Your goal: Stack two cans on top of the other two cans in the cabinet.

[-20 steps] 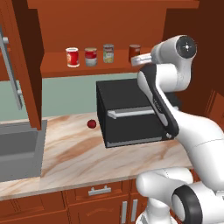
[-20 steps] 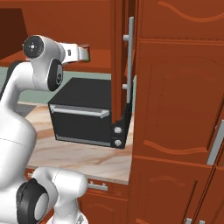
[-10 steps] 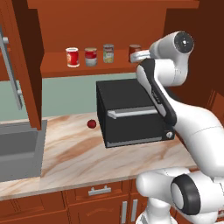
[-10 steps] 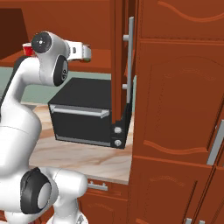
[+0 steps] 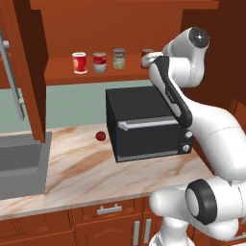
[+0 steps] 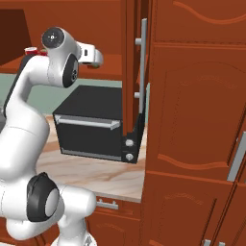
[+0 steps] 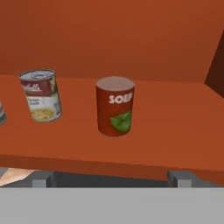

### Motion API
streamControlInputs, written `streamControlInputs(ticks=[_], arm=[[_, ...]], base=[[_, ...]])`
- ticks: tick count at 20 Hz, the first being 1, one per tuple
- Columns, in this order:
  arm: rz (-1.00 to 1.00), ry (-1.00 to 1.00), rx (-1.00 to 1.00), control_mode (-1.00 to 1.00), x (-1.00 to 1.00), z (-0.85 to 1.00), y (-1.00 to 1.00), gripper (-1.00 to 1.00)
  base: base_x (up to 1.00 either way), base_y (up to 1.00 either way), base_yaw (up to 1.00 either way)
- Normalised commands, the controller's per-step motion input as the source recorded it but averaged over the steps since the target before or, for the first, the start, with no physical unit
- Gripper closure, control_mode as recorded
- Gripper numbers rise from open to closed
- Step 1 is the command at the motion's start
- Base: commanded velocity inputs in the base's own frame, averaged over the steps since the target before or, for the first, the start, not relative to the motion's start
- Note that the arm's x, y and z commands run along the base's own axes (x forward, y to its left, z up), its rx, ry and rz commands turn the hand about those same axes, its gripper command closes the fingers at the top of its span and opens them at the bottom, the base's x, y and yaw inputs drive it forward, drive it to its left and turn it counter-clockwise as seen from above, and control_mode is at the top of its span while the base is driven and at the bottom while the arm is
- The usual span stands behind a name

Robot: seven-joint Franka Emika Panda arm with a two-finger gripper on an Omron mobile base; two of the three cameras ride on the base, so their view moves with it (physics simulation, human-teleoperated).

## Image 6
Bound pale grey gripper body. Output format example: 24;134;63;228
91;47;105;69

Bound open brown cabinet door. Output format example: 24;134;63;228
120;0;152;135

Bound brown base cabinet door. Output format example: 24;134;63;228
85;211;142;246

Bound black toaster oven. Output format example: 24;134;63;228
52;84;148;164

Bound tall brown cupboard door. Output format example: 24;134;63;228
144;42;246;185

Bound small brown cupboard door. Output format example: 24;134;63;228
152;0;246;46

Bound brown drawer front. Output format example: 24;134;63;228
92;194;142;221

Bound brown low cupboard door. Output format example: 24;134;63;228
139;171;238;246

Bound brown open wall cabinet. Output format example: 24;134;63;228
0;0;125;82

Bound long grey door handle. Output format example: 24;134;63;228
134;17;149;115

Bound silver toaster oven handle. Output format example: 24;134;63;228
54;114;121;131

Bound grey drawer handle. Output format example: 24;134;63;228
95;198;120;211

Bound grey slanted cupboard handle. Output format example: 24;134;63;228
226;131;246;183

